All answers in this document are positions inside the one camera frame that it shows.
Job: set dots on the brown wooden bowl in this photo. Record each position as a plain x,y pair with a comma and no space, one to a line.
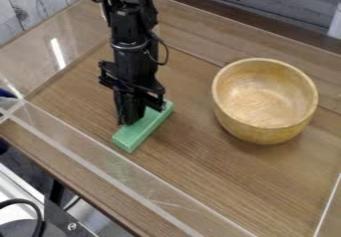
264,100

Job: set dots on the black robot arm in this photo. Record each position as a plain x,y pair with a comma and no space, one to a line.
131,18

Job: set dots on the black table leg bracket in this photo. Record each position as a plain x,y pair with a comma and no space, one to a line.
61,224

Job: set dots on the green rectangular block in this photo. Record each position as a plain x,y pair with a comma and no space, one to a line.
131,135

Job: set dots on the clear acrylic tray wall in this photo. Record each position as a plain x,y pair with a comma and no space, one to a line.
193,182

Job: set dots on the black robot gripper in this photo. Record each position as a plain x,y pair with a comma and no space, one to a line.
130,75

